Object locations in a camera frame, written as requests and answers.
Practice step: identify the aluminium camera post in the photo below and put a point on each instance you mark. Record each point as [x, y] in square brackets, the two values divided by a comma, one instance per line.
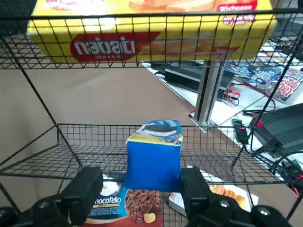
[210, 89]

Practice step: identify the black ribbed power adapter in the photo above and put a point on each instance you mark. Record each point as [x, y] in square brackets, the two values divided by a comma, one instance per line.
[279, 127]

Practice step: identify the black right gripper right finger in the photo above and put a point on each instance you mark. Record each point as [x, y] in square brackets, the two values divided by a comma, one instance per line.
[196, 196]

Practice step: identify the white orange biscuit box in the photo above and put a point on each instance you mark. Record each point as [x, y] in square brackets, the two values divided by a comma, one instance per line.
[236, 196]

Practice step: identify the colourful printed packet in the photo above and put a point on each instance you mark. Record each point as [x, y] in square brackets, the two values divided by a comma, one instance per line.
[265, 75]

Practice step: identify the blue Oreo cookie pack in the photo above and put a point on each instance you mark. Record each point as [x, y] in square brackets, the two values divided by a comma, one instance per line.
[151, 165]

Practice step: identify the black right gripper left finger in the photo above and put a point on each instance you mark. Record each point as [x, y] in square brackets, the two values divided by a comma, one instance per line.
[82, 194]

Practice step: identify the yellow Nabati wafer box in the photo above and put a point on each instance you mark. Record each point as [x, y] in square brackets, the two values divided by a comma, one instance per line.
[165, 35]

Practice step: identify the dark Chocofello cookie box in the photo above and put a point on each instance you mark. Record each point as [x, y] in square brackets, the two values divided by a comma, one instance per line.
[137, 205]

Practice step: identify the small red-lit device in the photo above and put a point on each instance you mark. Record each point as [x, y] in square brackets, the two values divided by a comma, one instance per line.
[241, 133]

